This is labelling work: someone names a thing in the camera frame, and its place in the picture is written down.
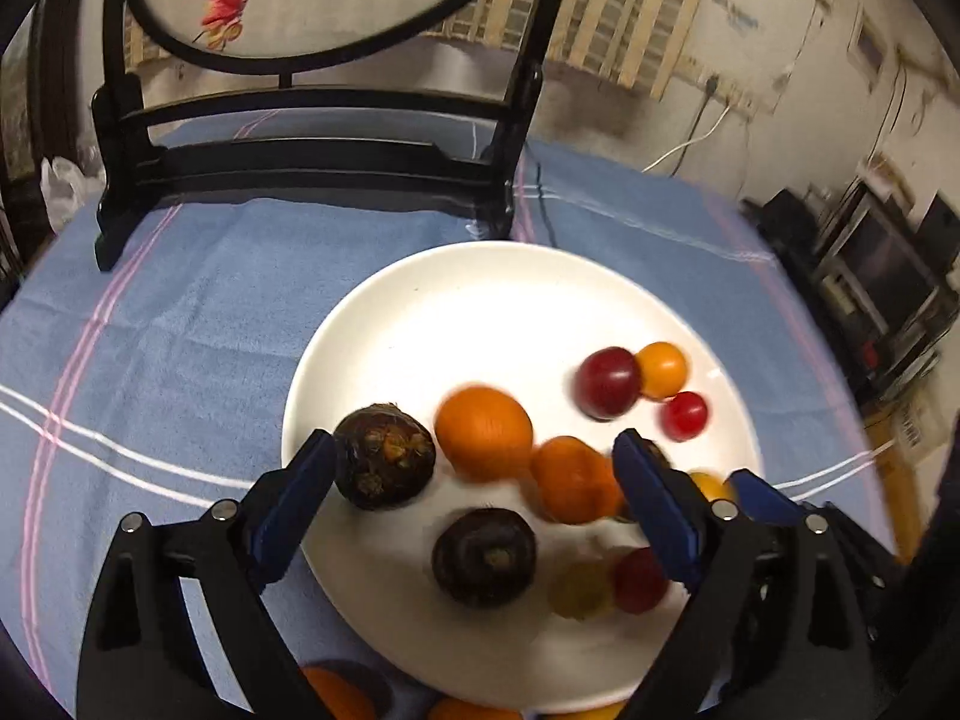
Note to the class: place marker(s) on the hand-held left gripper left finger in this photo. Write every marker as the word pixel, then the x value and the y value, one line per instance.
pixel 296 510

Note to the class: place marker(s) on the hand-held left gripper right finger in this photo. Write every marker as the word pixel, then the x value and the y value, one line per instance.
pixel 660 510

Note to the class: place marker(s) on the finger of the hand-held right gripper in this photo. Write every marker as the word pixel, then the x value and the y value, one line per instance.
pixel 765 495

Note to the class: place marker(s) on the yellow-green tomato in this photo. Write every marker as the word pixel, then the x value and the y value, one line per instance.
pixel 711 486

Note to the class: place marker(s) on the red cherry tomato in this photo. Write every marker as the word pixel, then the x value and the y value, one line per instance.
pixel 685 415
pixel 639 579

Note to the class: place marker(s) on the small yellow-green fruit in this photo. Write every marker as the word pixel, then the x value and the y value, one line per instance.
pixel 581 589

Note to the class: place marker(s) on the dark red plum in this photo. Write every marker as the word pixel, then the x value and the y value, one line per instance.
pixel 607 382

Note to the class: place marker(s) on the orange-yellow tomato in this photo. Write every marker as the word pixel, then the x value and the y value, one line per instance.
pixel 661 369

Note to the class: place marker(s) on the white round plate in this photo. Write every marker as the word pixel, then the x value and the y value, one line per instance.
pixel 420 330

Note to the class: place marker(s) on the white plastic bucket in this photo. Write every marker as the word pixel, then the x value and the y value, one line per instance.
pixel 919 427

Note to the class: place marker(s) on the computer monitor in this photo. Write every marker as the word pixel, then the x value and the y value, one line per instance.
pixel 881 262

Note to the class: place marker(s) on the black hat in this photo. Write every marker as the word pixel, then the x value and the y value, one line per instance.
pixel 784 214

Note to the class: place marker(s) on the black speaker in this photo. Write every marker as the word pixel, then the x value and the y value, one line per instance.
pixel 941 229

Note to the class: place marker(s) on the round embroidered screen black stand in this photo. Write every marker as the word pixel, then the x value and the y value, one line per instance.
pixel 300 165

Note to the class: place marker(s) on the white plastic bag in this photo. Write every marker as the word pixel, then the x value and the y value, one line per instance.
pixel 67 191

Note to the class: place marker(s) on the beige checked curtain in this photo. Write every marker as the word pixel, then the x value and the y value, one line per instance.
pixel 622 22

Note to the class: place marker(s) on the wall socket strip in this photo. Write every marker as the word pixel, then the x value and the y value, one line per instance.
pixel 727 94

